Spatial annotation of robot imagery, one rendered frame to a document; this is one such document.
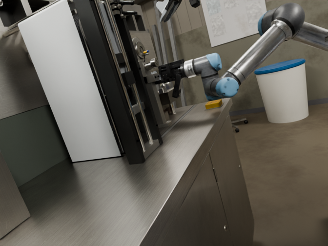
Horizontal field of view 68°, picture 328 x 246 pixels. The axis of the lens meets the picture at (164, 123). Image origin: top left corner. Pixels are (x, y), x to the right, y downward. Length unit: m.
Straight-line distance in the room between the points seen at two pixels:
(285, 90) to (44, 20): 3.00
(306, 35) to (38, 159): 1.23
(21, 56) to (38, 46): 0.15
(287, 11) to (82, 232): 0.99
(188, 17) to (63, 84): 3.75
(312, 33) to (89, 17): 0.95
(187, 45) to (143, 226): 4.18
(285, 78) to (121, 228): 3.14
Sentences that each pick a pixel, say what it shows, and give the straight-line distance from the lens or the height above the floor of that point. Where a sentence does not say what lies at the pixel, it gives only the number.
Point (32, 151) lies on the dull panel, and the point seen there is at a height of 0.99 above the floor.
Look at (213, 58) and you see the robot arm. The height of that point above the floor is 1.13.
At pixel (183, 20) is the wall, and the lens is 4.55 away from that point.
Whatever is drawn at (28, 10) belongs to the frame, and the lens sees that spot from 1.24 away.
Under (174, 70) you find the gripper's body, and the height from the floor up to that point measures 1.12.
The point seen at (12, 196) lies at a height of 0.97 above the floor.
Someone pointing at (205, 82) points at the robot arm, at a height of 1.04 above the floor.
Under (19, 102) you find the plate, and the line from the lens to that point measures 1.05.
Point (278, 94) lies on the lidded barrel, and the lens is 3.49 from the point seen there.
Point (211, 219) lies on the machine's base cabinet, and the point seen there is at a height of 0.64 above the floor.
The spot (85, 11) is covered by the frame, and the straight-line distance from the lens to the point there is 0.74.
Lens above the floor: 1.15
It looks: 13 degrees down
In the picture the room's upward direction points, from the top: 17 degrees counter-clockwise
